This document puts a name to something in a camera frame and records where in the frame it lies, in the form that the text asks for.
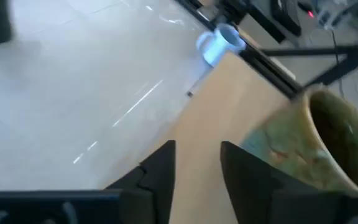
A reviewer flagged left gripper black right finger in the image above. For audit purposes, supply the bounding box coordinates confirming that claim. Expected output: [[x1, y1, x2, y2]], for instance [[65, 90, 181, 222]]
[[220, 141, 358, 224]]

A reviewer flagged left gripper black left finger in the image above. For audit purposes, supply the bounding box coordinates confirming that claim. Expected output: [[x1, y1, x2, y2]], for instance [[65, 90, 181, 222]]
[[0, 139, 177, 224]]

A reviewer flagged green and brown glazed mug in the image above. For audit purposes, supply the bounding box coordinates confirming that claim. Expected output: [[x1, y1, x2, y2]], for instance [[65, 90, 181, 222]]
[[240, 88, 358, 192]]

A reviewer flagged white mug with handle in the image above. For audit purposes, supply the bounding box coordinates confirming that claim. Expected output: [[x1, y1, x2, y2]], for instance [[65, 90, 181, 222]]
[[195, 22, 247, 67]]

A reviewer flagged wooden shelf with black legs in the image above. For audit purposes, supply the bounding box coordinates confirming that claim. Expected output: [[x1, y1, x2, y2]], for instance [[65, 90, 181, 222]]
[[103, 51, 292, 224]]

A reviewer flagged black table edge frame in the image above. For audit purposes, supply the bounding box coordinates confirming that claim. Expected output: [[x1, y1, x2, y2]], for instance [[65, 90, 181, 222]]
[[175, 0, 303, 100]]

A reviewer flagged black frame strut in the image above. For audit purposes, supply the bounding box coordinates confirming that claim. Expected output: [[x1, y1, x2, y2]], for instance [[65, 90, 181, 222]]
[[259, 39, 358, 90]]

